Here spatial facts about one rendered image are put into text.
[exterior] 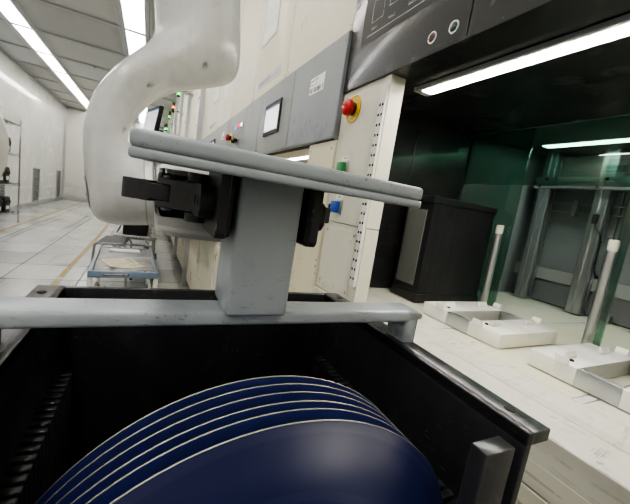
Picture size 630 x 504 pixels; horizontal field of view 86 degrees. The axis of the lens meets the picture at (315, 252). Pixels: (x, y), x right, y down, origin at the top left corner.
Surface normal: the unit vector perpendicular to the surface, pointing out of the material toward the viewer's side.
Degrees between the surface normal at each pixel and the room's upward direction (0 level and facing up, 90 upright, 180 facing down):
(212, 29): 91
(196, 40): 91
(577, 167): 90
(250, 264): 90
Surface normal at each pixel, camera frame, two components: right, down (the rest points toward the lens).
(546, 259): -0.89, -0.07
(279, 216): 0.42, 0.19
